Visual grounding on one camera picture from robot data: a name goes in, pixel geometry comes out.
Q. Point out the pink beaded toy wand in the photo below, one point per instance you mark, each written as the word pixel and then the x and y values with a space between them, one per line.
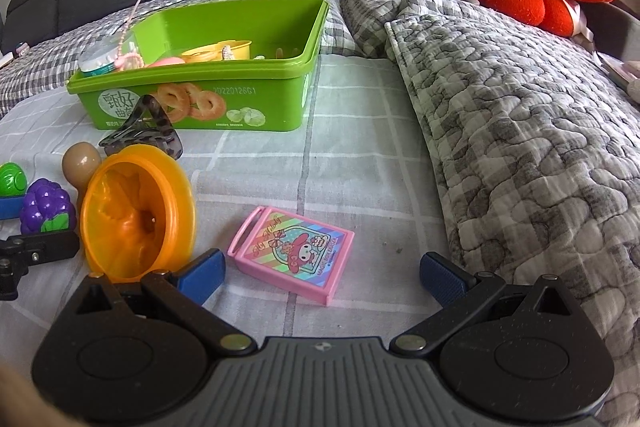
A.
pixel 127 57

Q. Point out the yellow plastic scoop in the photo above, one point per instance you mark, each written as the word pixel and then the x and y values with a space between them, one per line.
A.
pixel 210 52

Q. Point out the green plastic box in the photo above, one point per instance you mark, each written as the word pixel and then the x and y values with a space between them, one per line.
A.
pixel 260 97

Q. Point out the pink rubber toy figure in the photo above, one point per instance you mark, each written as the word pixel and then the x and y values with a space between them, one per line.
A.
pixel 165 63

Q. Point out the green plastic toy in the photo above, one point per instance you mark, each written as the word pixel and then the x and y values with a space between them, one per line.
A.
pixel 12 179

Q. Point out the brown egg-shaped toy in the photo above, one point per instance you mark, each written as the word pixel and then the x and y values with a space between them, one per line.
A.
pixel 80 164

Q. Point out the grey patterned quilt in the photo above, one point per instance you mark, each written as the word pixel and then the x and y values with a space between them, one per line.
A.
pixel 525 157

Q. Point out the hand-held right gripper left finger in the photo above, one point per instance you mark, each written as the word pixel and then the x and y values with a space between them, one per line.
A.
pixel 202 274

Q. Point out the leopard print hair claw clip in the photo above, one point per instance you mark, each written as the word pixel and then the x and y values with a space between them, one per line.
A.
pixel 160 127

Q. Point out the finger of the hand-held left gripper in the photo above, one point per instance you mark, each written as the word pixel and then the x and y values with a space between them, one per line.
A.
pixel 10 208
pixel 35 251

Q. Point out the pink printed card box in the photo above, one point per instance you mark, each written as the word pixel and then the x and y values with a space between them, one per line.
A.
pixel 292 252

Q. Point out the orange plastic cup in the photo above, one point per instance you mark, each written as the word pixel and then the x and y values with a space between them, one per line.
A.
pixel 135 207

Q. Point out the purple toy grapes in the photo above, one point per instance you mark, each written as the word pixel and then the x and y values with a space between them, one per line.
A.
pixel 47 204

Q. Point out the clear cotton swab container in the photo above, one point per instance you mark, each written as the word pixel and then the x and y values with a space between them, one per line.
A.
pixel 100 59

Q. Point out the grey checked blanket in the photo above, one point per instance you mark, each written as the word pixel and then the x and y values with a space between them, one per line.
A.
pixel 30 72

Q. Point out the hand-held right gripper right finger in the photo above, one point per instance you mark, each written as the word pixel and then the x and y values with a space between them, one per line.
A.
pixel 442 282

